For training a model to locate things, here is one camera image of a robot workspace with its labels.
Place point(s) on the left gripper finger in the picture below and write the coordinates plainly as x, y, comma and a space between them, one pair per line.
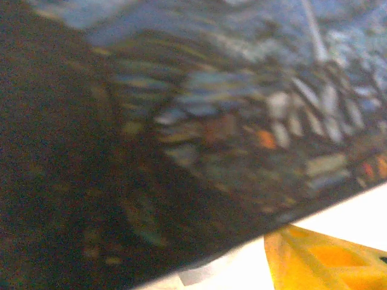
326, 259

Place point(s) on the starry night painted box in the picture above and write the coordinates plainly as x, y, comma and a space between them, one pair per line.
181, 121

